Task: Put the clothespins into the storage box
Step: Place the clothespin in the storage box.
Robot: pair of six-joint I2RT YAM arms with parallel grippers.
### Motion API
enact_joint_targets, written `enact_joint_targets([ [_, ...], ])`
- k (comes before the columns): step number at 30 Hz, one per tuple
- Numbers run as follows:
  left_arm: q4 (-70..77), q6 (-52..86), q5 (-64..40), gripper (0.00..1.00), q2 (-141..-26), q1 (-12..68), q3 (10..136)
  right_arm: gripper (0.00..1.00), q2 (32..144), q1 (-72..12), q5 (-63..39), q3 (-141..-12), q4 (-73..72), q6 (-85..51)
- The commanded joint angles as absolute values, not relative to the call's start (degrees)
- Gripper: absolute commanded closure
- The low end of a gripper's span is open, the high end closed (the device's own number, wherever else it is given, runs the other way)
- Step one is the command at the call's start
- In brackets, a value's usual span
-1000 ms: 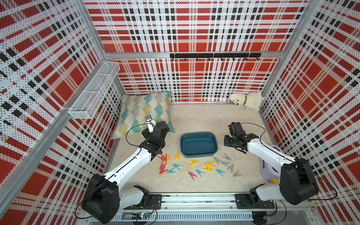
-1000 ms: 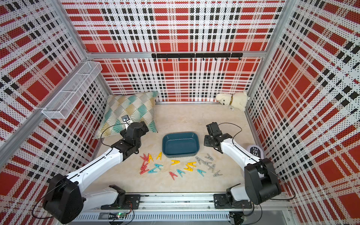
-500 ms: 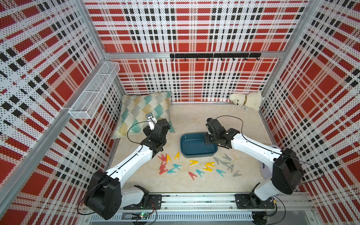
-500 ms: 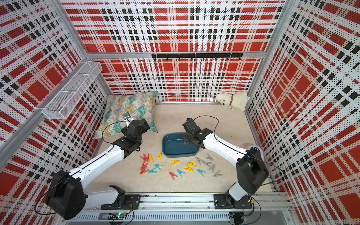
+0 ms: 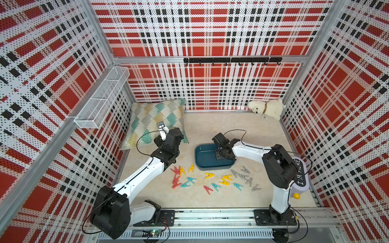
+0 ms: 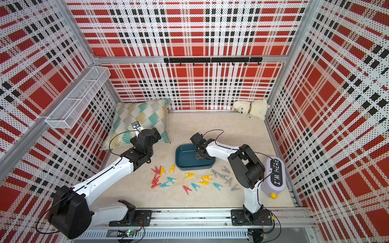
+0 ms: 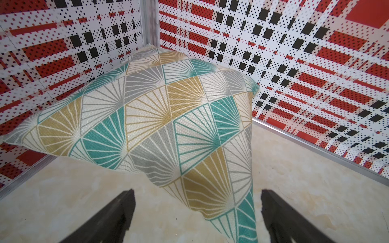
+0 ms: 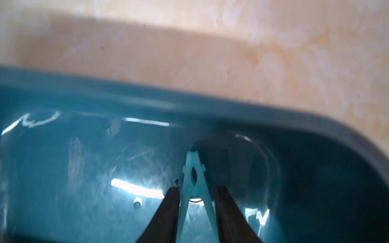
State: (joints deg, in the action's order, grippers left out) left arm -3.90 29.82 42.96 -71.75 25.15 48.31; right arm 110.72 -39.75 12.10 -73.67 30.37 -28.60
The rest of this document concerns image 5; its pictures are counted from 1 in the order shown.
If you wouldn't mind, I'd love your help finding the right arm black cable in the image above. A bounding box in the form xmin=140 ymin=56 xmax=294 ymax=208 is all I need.
xmin=223 ymin=129 xmax=314 ymax=183

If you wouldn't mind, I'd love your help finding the teal plastic storage box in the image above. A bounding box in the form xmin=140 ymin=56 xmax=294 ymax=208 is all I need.
xmin=194 ymin=143 xmax=235 ymax=171

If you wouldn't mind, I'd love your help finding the yellow clothespin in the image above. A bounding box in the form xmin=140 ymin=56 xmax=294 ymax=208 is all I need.
xmin=219 ymin=178 xmax=229 ymax=186
xmin=188 ymin=164 xmax=194 ymax=173
xmin=222 ymin=175 xmax=233 ymax=181
xmin=204 ymin=173 xmax=215 ymax=179
xmin=179 ymin=167 xmax=185 ymax=176

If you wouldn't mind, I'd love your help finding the yellow clothespin right lower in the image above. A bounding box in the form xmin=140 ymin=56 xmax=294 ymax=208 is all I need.
xmin=219 ymin=178 xmax=229 ymax=186

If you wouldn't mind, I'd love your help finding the teal clothespin left upper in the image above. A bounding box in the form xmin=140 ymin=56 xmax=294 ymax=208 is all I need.
xmin=187 ymin=177 xmax=197 ymax=184

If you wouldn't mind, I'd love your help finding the patterned teal yellow pillow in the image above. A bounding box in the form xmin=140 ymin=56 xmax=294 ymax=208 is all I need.
xmin=121 ymin=99 xmax=189 ymax=150

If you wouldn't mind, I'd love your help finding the grey clothespin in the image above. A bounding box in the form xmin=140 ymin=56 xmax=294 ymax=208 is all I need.
xmin=251 ymin=184 xmax=262 ymax=191
xmin=239 ymin=174 xmax=249 ymax=181
xmin=245 ymin=177 xmax=253 ymax=187
xmin=241 ymin=166 xmax=251 ymax=174
xmin=231 ymin=169 xmax=240 ymax=178

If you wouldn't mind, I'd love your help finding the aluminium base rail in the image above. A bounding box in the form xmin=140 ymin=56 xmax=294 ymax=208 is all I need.
xmin=88 ymin=208 xmax=347 ymax=243

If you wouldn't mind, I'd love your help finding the red clothespin left lower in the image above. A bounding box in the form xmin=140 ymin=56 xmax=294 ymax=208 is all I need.
xmin=172 ymin=182 xmax=182 ymax=189

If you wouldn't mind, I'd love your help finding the white wire mesh shelf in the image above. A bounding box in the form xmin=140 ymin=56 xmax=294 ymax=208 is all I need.
xmin=74 ymin=66 xmax=129 ymax=129

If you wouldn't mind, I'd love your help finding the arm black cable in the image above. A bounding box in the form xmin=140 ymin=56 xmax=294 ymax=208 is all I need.
xmin=81 ymin=130 xmax=162 ymax=235
xmin=223 ymin=129 xmax=314 ymax=183

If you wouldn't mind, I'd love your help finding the teal clothespin center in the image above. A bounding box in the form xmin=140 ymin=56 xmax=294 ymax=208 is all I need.
xmin=211 ymin=183 xmax=221 ymax=192

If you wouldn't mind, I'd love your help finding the yellow clothespin right upper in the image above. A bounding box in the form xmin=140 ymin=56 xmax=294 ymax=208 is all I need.
xmin=222 ymin=175 xmax=233 ymax=181

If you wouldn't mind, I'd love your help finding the white plush dog toy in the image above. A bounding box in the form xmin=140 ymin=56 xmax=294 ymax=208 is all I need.
xmin=247 ymin=99 xmax=286 ymax=121

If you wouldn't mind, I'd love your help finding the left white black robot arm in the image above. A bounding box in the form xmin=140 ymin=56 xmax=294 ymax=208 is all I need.
xmin=89 ymin=128 xmax=184 ymax=240

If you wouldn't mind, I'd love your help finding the teal clothespin left lower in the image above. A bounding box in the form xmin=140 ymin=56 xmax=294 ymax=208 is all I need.
xmin=180 ymin=181 xmax=191 ymax=187

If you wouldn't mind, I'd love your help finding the green circuit board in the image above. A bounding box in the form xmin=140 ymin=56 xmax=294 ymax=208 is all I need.
xmin=142 ymin=229 xmax=161 ymax=238

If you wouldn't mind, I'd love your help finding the yellow clothespin left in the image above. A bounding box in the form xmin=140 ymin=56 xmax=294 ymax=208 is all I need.
xmin=179 ymin=167 xmax=185 ymax=176

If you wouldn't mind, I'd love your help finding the black wall hook rail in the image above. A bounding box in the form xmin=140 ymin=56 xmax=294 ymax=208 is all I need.
xmin=183 ymin=57 xmax=283 ymax=64

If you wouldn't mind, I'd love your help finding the yellow clothespin center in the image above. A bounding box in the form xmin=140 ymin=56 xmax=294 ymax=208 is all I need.
xmin=204 ymin=173 xmax=215 ymax=179

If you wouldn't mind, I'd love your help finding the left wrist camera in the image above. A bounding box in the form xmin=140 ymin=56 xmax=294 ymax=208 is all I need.
xmin=157 ymin=121 xmax=169 ymax=141

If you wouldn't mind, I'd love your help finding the red clothespin left middle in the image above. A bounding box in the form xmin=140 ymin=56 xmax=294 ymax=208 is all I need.
xmin=172 ymin=176 xmax=180 ymax=184

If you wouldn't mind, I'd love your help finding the teal clothespin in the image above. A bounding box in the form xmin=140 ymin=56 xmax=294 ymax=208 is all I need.
xmin=187 ymin=177 xmax=197 ymax=184
xmin=233 ymin=183 xmax=243 ymax=191
xmin=211 ymin=183 xmax=221 ymax=192
xmin=180 ymin=181 xmax=191 ymax=187

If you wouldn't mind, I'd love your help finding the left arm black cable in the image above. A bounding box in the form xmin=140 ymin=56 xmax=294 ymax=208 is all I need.
xmin=81 ymin=130 xmax=162 ymax=235

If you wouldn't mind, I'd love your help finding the teal clothespin right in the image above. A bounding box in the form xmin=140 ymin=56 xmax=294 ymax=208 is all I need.
xmin=233 ymin=183 xmax=243 ymax=191

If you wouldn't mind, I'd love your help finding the red clothespin center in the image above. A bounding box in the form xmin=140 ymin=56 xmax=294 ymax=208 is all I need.
xmin=203 ymin=185 xmax=213 ymax=195

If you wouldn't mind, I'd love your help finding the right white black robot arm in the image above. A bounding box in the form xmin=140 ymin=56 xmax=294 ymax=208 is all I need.
xmin=212 ymin=133 xmax=304 ymax=225

